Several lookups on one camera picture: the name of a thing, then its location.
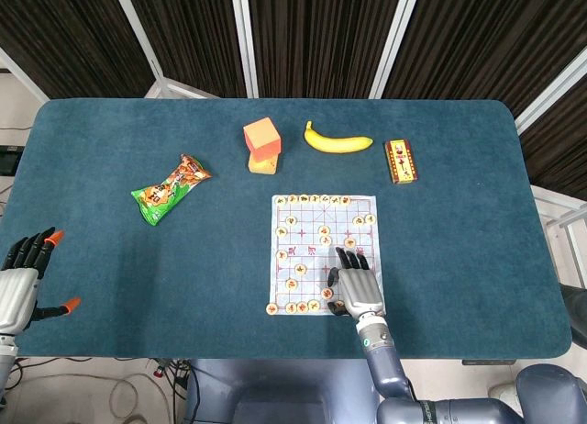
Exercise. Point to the black partition panel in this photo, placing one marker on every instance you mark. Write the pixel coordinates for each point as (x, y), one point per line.
(559, 139)
(321, 29)
(481, 29)
(192, 29)
(55, 29)

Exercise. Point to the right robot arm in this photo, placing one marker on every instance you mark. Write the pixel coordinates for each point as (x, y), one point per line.
(385, 364)

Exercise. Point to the black floor device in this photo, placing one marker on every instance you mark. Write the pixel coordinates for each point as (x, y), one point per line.
(7, 162)

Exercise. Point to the white frame pole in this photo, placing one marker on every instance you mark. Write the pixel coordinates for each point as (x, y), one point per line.
(244, 29)
(23, 73)
(550, 91)
(397, 29)
(139, 29)

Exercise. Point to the yellow banana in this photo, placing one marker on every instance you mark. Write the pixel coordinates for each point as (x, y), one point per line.
(339, 144)

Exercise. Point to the green orange snack bag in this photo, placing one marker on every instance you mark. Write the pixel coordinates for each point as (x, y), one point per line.
(167, 192)

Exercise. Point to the white metal rack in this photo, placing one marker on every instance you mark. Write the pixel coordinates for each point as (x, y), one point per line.
(550, 197)

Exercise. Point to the white shoe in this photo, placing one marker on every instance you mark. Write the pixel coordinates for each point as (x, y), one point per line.
(500, 389)

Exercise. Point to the blue felt table cover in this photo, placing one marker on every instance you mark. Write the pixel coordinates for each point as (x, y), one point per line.
(183, 282)

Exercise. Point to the white paper chess board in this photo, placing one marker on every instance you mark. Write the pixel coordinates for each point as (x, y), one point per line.
(312, 259)

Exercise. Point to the white frame foot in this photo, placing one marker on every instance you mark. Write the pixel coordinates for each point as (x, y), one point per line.
(183, 91)

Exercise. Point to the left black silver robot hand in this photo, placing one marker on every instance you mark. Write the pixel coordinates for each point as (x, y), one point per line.
(16, 293)

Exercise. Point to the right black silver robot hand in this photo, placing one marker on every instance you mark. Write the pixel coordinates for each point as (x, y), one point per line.
(362, 291)

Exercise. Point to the red yellow card box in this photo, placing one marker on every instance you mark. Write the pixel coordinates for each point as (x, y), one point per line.
(402, 161)

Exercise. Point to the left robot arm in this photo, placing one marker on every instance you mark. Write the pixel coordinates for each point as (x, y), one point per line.
(5, 357)

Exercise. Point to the yellow sponge block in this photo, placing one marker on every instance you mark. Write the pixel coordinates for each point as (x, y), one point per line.
(263, 166)

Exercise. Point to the blue grey robot torso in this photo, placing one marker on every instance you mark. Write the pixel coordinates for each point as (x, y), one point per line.
(275, 382)

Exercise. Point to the orange foam cube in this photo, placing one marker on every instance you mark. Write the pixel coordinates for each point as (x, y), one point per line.
(261, 137)

